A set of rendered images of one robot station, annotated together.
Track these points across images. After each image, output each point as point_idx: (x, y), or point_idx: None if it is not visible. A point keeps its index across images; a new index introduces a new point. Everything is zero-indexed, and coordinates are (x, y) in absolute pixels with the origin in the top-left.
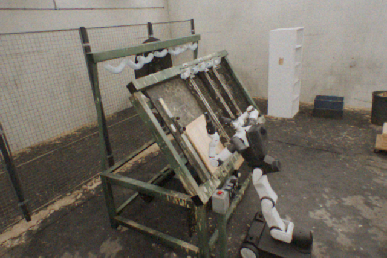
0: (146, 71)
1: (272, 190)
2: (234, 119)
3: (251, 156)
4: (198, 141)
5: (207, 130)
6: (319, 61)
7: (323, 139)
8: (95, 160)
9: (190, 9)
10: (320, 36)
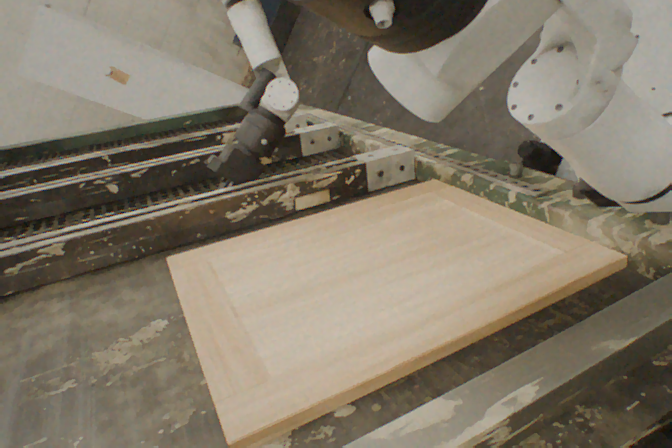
0: None
1: (503, 124)
2: (255, 87)
3: None
4: (377, 316)
5: None
6: (157, 19)
7: (344, 29)
8: None
9: None
10: None
